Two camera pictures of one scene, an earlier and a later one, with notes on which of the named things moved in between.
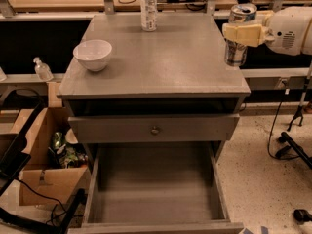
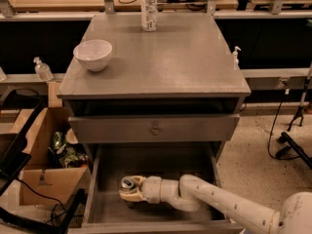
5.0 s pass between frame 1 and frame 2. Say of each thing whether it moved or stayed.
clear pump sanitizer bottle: stayed
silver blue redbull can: moved
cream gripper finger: moved
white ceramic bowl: stayed
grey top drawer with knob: stayed
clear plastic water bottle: stayed
